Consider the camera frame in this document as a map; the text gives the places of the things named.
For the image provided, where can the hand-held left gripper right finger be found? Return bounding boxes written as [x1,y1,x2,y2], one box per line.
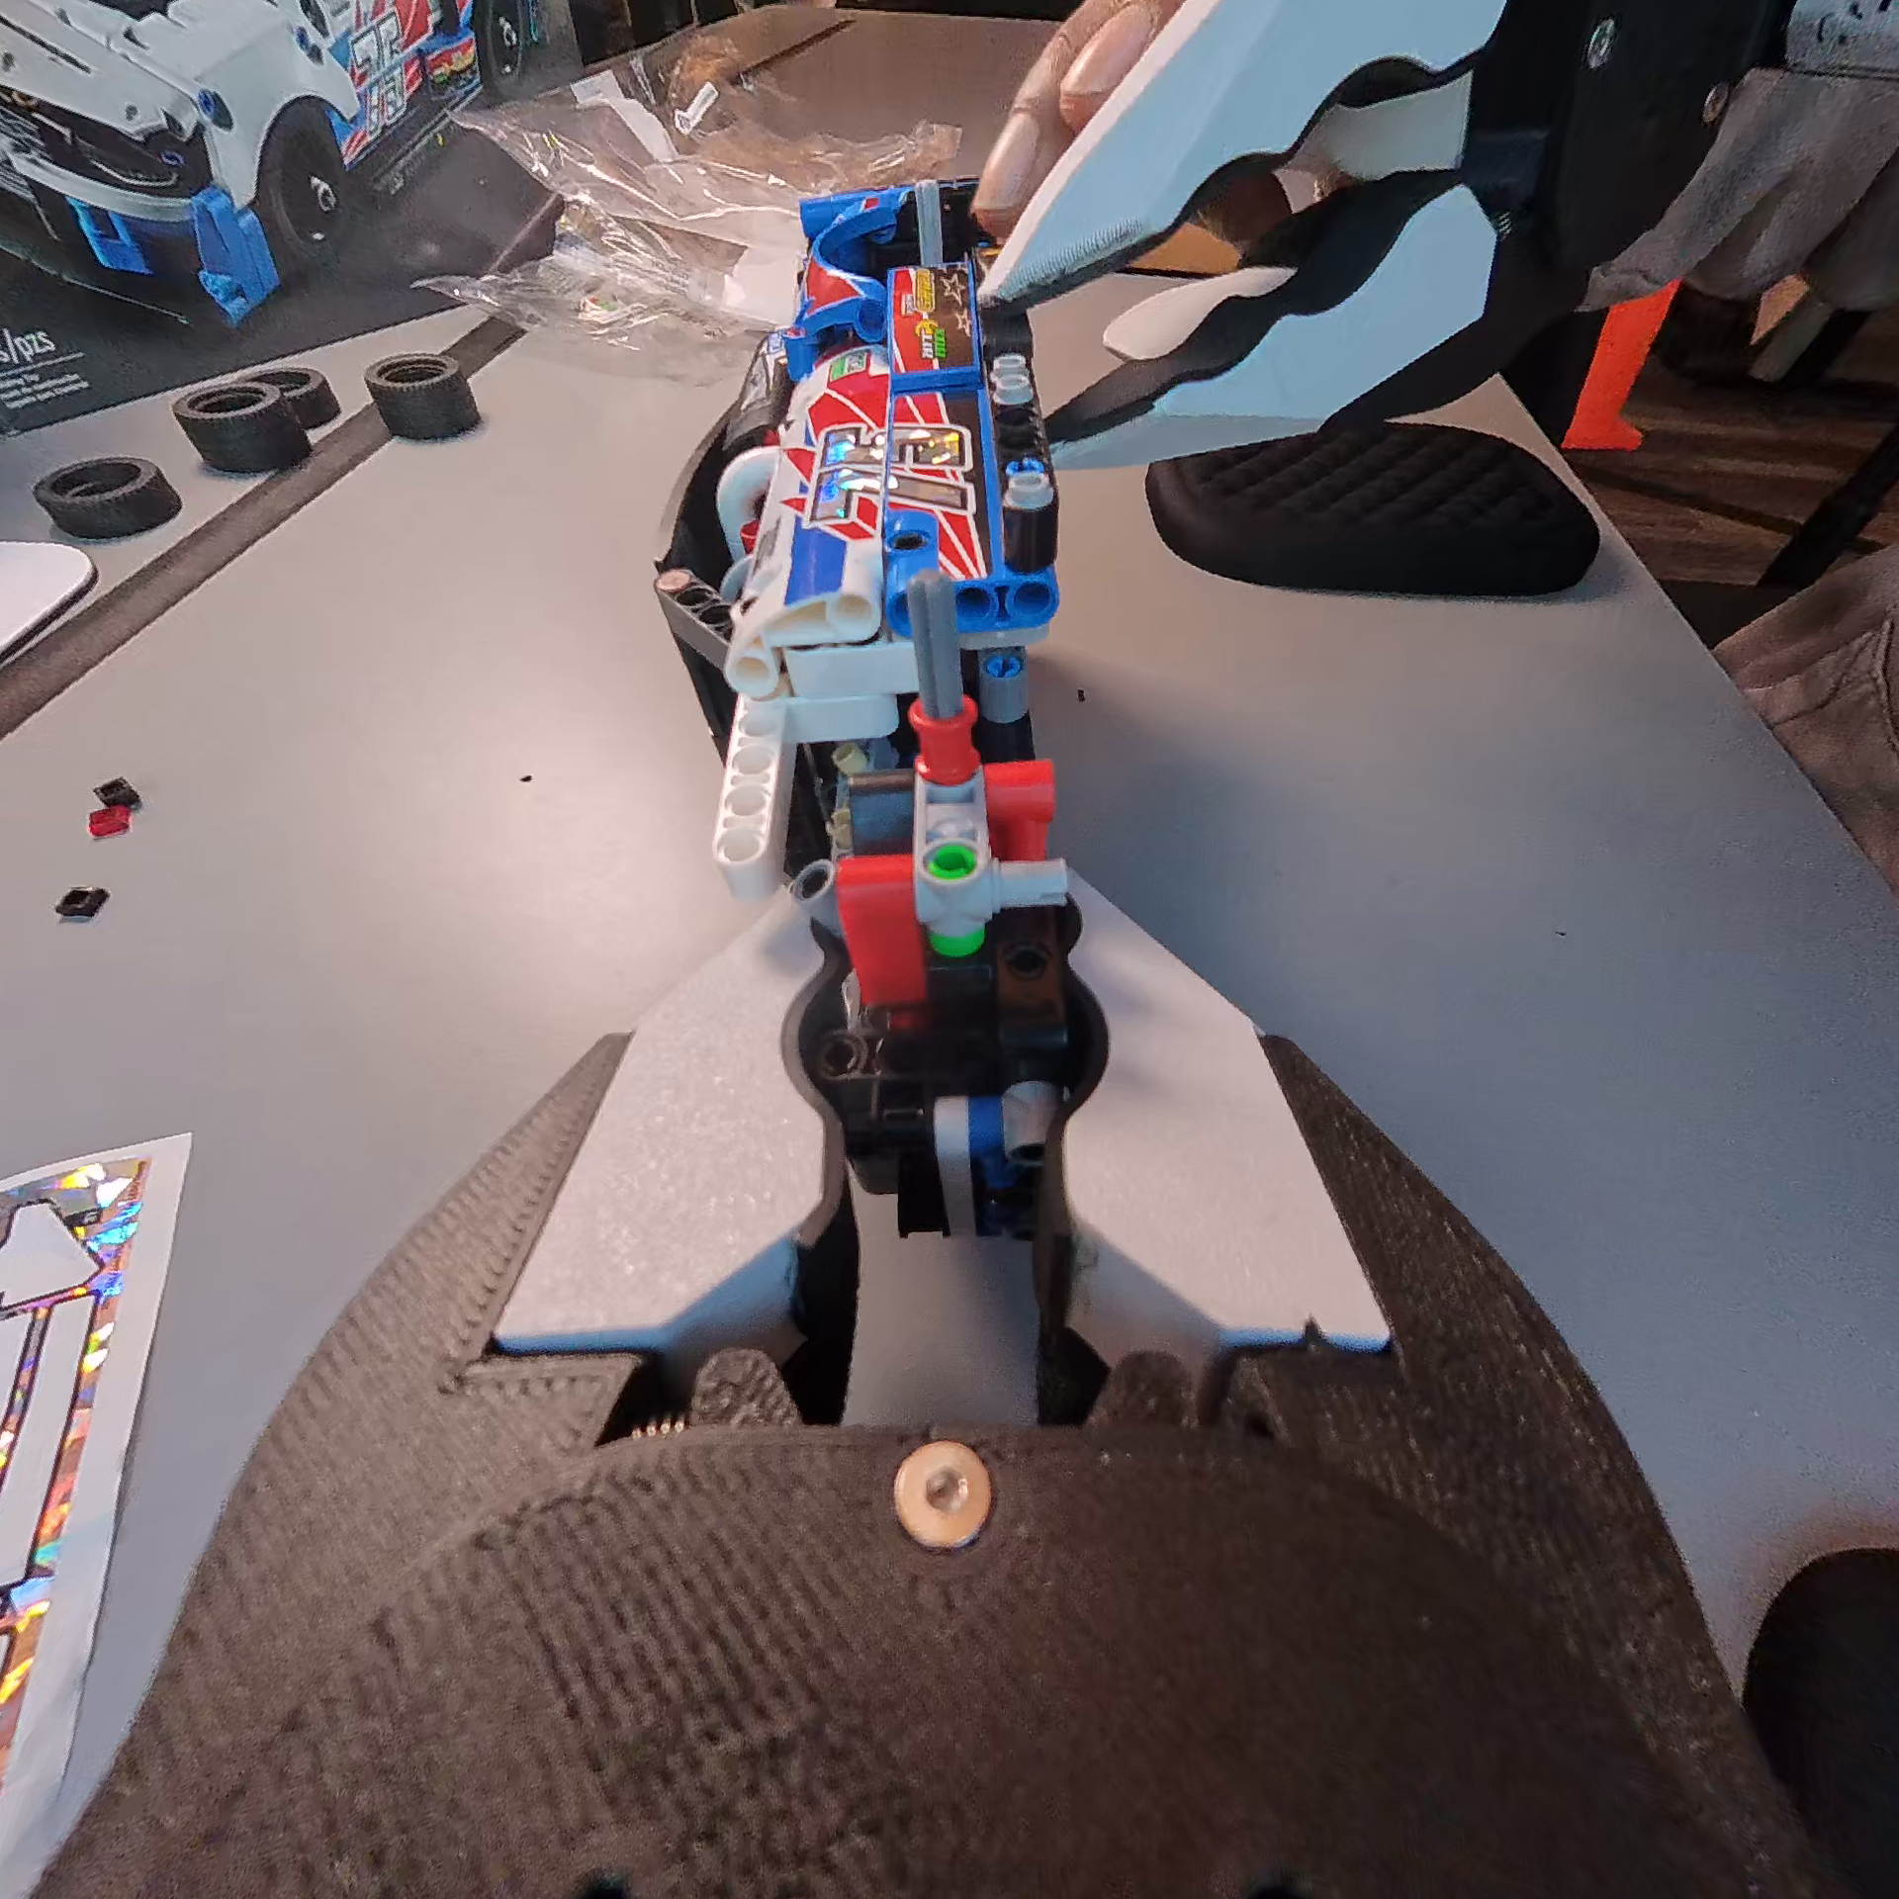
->
[1035,873,1400,1429]

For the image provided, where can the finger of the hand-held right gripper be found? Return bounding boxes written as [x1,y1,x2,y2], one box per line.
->
[1055,165,1519,475]
[979,0,1511,314]

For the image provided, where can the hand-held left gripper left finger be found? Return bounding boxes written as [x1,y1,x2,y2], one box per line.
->
[490,904,855,1394]

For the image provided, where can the blue white lego race car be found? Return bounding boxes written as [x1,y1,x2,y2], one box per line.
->
[654,180,1113,1247]

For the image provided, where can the person's right forearm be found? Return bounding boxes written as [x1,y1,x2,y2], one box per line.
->
[1580,59,1899,318]

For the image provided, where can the lego set cardboard box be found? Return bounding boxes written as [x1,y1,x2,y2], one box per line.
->
[0,0,594,438]

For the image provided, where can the person's right hand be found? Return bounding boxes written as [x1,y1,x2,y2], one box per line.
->
[973,0,1234,243]

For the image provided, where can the orange traffic cone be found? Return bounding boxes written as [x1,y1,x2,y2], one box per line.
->
[1560,284,1687,453]

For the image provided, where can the crumpled clear plastic bags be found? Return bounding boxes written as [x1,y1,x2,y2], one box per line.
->
[417,52,966,389]

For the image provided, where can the person's beige sweatshirt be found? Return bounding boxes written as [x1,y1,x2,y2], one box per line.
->
[1713,590,1899,880]

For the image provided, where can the holographic sticker sheet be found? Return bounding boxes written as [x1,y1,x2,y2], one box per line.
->
[0,1136,195,1782]

